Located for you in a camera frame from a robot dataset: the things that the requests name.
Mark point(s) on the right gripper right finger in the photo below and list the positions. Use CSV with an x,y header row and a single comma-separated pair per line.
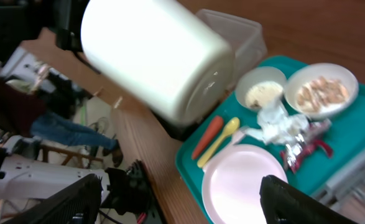
x,y
282,203

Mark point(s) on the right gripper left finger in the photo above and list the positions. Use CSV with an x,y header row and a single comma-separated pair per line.
x,y
77,203

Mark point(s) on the white round plate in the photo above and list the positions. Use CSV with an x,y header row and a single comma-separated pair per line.
x,y
232,180

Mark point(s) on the red silver foil wrapper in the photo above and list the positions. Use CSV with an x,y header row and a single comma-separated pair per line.
x,y
304,144

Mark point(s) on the white napkin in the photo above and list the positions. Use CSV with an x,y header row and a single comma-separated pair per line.
x,y
277,126

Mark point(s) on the yellow plastic spoon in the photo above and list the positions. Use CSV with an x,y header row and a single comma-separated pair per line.
x,y
230,128

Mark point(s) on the white bowl with peanuts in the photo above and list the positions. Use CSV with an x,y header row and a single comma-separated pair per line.
x,y
321,90

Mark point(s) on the white cup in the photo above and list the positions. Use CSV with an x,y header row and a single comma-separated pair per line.
x,y
160,53

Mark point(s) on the grey dishwasher rack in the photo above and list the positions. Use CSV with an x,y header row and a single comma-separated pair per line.
x,y
344,192

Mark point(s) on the teal serving tray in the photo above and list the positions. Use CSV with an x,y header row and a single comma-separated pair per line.
x,y
346,137

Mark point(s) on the orange carrot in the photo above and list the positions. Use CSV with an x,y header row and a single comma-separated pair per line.
x,y
210,133

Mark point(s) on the grey bowl with rice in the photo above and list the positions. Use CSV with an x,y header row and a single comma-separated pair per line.
x,y
257,88

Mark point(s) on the black tray bin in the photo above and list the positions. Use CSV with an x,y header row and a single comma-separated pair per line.
x,y
180,133

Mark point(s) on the clear plastic bin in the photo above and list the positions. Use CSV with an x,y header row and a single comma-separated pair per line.
x,y
243,35

